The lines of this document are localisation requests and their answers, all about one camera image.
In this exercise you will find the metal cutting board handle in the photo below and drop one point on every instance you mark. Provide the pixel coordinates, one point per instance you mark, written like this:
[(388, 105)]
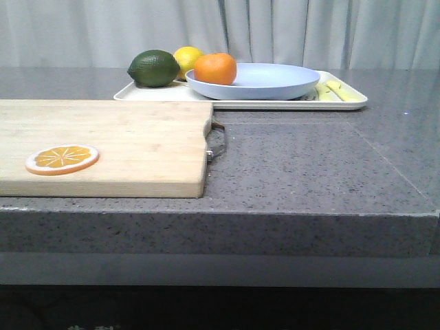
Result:
[(216, 141)]

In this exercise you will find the pale yellow utensil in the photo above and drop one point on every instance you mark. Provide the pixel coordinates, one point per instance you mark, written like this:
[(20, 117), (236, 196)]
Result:
[(343, 94), (324, 93)]

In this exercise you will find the green lime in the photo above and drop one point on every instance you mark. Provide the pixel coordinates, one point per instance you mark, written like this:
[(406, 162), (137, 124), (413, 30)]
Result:
[(153, 68)]

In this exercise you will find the wooden cutting board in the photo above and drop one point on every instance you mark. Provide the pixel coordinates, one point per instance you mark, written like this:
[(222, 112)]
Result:
[(146, 148)]

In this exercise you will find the orange fruit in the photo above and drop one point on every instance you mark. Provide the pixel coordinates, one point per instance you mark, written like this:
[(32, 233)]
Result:
[(219, 68)]

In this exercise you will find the cream white tray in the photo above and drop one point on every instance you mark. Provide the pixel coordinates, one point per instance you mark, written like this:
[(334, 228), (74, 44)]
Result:
[(181, 91)]

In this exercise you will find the light blue plate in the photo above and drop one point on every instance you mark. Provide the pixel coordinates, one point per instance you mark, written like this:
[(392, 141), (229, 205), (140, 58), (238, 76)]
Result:
[(260, 81)]

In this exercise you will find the orange slice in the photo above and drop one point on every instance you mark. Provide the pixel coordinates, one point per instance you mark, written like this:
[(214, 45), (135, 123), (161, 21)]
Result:
[(62, 159)]

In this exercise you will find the grey white curtain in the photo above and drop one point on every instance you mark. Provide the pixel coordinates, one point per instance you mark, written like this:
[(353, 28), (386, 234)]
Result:
[(317, 34)]

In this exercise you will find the yellow lemon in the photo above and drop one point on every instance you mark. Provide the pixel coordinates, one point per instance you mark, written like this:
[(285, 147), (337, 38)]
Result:
[(186, 58)]

